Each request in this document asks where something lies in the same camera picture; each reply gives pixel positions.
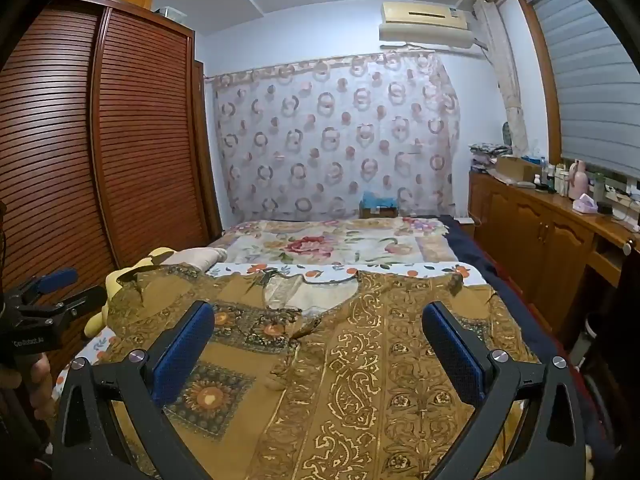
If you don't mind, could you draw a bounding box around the orange fruit print blanket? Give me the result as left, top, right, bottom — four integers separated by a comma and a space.
52, 259, 476, 480

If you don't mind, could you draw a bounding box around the cream air conditioner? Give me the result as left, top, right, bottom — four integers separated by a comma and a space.
378, 1, 482, 52

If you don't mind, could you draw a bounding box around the yellow plush toy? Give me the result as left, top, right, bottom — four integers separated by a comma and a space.
84, 246, 173, 338

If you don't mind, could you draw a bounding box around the small brown box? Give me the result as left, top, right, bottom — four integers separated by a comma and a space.
359, 204, 401, 220

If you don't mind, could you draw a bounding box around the floral quilt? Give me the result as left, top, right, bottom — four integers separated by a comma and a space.
205, 217, 458, 266

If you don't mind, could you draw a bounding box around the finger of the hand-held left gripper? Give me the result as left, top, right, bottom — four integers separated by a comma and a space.
7, 268, 79, 308
22, 285, 109, 322

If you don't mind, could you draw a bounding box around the brown patterned garment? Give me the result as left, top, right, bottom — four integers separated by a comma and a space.
102, 262, 546, 480

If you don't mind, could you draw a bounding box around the wooden window frame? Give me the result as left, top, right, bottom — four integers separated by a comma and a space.
515, 0, 564, 167

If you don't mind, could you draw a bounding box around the grey window blind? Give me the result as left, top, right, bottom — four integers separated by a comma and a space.
530, 0, 640, 181

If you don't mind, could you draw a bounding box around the cardboard box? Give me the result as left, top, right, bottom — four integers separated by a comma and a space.
494, 155, 544, 184

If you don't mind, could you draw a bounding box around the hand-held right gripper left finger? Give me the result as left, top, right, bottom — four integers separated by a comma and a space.
51, 300, 216, 480

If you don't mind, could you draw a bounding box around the person's left hand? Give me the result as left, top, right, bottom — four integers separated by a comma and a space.
0, 355, 54, 418

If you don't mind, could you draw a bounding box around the wooden louvered wardrobe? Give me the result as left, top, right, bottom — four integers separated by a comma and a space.
0, 0, 222, 376

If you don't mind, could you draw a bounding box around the ring print wall curtain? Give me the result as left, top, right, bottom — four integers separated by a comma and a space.
205, 52, 461, 221

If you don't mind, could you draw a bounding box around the blue cloth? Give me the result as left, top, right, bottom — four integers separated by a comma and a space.
360, 191, 399, 208

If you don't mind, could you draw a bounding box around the stack of folded clothes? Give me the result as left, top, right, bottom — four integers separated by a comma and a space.
469, 141, 509, 172

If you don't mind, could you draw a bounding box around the wooden sideboard cabinet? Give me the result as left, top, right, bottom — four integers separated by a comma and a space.
467, 170, 640, 351

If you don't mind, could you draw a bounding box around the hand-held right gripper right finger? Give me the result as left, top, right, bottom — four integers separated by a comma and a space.
421, 301, 591, 480

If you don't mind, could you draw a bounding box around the dark blue bedsheet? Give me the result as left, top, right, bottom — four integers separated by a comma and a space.
440, 215, 601, 461

